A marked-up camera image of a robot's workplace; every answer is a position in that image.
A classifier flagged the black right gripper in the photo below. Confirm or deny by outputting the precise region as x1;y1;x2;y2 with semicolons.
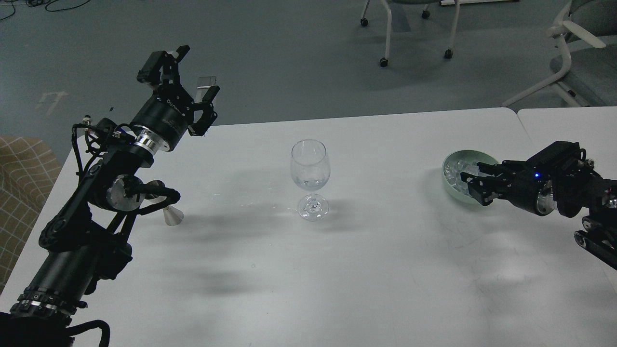
460;161;555;216

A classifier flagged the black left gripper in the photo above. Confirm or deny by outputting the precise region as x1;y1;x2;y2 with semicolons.
130;45;220;151

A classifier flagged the steel double jigger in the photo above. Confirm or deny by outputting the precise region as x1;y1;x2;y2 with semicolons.
145;180;184;226

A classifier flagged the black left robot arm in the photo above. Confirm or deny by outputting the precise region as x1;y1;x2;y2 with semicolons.
1;45;220;347

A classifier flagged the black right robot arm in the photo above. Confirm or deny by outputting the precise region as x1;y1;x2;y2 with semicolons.
460;141;617;268

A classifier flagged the pile of clear ice cubes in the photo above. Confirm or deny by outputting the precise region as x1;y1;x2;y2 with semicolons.
443;159;479;196

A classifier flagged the clear wine glass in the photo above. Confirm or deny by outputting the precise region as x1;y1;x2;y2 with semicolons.
290;139;331;221

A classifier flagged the green bowl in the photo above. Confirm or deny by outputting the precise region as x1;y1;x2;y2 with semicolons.
442;149;498;205

